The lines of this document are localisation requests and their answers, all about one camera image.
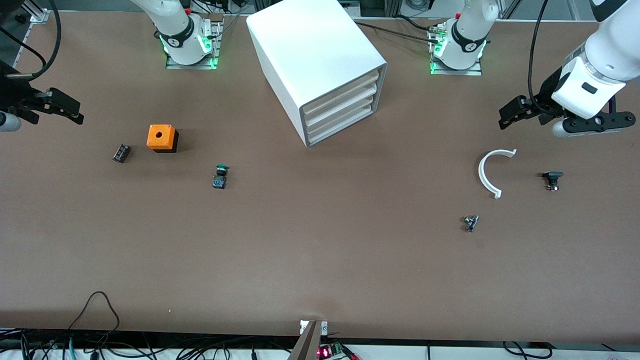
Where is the green push button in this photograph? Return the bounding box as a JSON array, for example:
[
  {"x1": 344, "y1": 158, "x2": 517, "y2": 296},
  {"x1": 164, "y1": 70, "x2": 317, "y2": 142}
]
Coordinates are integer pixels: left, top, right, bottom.
[{"x1": 212, "y1": 164, "x2": 230, "y2": 190}]

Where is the white drawer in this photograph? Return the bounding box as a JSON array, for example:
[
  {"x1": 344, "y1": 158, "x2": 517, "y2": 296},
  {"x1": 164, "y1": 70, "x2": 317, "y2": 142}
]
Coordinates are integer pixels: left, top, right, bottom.
[
  {"x1": 302, "y1": 70, "x2": 381, "y2": 120},
  {"x1": 305, "y1": 94, "x2": 376, "y2": 137},
  {"x1": 304, "y1": 82, "x2": 378, "y2": 128},
  {"x1": 307, "y1": 103, "x2": 375, "y2": 146}
]

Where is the black push button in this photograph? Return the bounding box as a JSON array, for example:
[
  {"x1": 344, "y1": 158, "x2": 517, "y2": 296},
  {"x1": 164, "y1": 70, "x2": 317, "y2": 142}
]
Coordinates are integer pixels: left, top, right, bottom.
[{"x1": 542, "y1": 171, "x2": 565, "y2": 192}]

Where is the white drawer cabinet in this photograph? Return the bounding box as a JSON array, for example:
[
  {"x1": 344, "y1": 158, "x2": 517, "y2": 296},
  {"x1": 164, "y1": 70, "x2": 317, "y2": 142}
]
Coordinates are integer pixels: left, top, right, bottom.
[{"x1": 246, "y1": 0, "x2": 388, "y2": 149}]

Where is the orange box with hole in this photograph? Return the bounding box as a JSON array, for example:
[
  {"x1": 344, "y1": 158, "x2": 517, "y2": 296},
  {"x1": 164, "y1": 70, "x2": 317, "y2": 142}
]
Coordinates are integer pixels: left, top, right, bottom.
[{"x1": 146, "y1": 124, "x2": 179, "y2": 154}]

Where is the circuit board with red light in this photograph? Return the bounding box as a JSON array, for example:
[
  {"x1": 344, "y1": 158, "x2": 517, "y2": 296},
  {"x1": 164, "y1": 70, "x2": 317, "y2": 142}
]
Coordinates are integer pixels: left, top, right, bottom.
[{"x1": 317, "y1": 342, "x2": 347, "y2": 360}]

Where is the grey slanted beam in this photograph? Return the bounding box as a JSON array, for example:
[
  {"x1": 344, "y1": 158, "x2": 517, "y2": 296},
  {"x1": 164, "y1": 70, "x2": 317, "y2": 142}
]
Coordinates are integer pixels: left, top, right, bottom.
[{"x1": 287, "y1": 321, "x2": 323, "y2": 360}]

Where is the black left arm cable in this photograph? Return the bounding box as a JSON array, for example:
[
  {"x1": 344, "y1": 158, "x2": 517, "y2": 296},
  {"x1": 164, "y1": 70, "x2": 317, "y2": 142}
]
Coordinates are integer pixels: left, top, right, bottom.
[{"x1": 528, "y1": 0, "x2": 551, "y2": 115}]

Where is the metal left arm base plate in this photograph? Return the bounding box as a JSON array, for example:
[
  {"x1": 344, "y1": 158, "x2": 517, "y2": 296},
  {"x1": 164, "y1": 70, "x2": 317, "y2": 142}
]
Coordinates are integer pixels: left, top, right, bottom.
[{"x1": 429, "y1": 22, "x2": 484, "y2": 77}]

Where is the white curved plastic bracket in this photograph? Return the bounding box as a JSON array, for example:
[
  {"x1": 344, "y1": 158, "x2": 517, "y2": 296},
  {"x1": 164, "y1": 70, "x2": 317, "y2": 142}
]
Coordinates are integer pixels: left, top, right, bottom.
[{"x1": 478, "y1": 148, "x2": 518, "y2": 200}]

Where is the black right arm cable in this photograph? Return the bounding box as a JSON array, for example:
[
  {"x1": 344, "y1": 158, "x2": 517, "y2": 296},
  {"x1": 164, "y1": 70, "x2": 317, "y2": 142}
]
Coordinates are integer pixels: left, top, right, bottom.
[{"x1": 0, "y1": 0, "x2": 62, "y2": 81}]

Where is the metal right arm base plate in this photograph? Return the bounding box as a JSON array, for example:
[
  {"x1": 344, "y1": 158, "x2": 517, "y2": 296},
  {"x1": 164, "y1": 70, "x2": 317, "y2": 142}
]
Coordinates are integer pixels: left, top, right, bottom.
[{"x1": 165, "y1": 14, "x2": 224, "y2": 70}]

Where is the black cable to arm base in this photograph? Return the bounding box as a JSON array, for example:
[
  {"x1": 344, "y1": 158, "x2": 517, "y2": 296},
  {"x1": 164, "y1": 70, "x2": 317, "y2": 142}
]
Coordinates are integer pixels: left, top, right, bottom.
[{"x1": 352, "y1": 21, "x2": 446, "y2": 44}]

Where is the thin black looped cable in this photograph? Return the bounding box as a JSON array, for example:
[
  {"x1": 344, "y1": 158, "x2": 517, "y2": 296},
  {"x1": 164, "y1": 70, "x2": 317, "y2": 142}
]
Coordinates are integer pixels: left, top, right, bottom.
[{"x1": 67, "y1": 291, "x2": 121, "y2": 333}]

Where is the black sagging cable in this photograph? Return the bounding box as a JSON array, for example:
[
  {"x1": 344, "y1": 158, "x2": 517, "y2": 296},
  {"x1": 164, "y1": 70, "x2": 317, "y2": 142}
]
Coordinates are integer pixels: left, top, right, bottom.
[{"x1": 502, "y1": 341, "x2": 551, "y2": 360}]

